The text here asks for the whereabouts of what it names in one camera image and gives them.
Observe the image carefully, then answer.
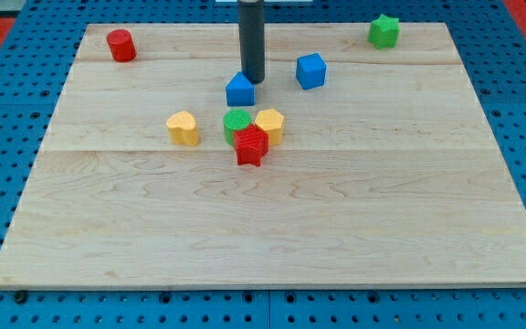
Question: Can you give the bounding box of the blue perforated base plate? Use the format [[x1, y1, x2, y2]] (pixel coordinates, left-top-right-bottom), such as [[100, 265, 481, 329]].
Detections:
[[0, 1, 526, 328]]

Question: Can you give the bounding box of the red cylinder block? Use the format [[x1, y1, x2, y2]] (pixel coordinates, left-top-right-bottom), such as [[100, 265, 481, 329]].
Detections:
[[106, 29, 137, 62]]

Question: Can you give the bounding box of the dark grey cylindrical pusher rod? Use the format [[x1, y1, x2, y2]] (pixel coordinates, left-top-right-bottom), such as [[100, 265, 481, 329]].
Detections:
[[237, 0, 265, 84]]

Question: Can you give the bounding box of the blue cube block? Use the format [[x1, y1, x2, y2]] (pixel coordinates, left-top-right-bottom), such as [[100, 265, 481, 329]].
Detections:
[[296, 53, 327, 90]]

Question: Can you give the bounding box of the green star block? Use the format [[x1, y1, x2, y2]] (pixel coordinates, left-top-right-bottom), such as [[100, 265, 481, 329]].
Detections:
[[367, 14, 400, 49]]

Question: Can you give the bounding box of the yellow hexagon block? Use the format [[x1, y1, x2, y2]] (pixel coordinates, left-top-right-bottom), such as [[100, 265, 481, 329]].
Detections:
[[255, 109, 285, 146]]

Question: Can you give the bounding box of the yellow heart block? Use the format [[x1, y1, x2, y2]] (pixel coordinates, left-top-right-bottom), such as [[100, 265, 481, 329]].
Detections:
[[166, 111, 200, 146]]

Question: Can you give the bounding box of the red star block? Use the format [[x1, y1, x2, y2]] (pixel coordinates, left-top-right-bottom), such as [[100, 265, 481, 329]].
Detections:
[[234, 124, 268, 166]]

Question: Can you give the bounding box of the green cylinder block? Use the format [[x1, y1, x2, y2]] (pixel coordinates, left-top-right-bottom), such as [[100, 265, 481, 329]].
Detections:
[[223, 109, 251, 146]]

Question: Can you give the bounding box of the blue triangle block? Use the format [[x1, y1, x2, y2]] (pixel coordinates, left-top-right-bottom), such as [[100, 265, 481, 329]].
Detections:
[[225, 72, 255, 107]]

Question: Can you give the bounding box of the light wooden board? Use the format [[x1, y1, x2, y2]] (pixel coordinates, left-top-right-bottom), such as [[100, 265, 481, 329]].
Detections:
[[0, 23, 526, 291]]

